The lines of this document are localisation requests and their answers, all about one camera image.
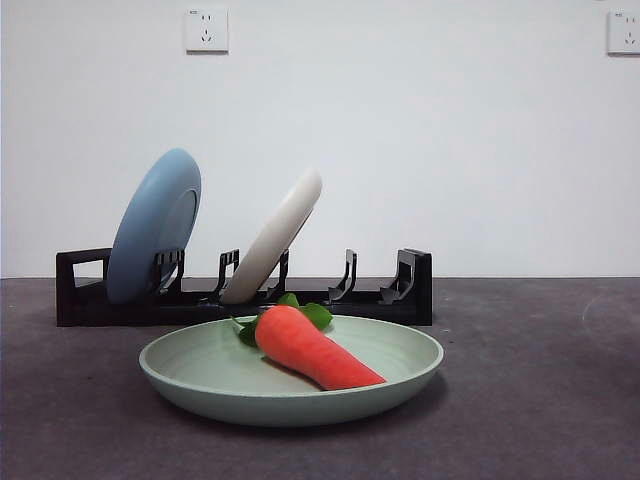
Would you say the orange carrot with green leaves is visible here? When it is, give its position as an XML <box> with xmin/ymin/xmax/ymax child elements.
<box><xmin>230</xmin><ymin>293</ymin><xmax>389</xmax><ymax>391</ymax></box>

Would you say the pale green plate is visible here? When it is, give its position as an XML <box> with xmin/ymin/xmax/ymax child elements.
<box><xmin>138</xmin><ymin>314</ymin><xmax>445</xmax><ymax>428</ymax></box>

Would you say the cream white plate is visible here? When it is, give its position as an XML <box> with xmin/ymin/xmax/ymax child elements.
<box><xmin>220</xmin><ymin>167</ymin><xmax>324</xmax><ymax>305</ymax></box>

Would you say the light blue plate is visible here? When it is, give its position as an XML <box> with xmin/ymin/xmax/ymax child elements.
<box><xmin>107</xmin><ymin>147</ymin><xmax>203</xmax><ymax>305</ymax></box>

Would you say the black plate rack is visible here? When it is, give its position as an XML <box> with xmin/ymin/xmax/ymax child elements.
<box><xmin>55</xmin><ymin>247</ymin><xmax>434</xmax><ymax>328</ymax></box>

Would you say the white wall socket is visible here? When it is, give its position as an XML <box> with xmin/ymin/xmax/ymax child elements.
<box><xmin>607</xmin><ymin>10</ymin><xmax>640</xmax><ymax>56</ymax></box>
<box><xmin>185</xmin><ymin>8</ymin><xmax>230</xmax><ymax>55</ymax></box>

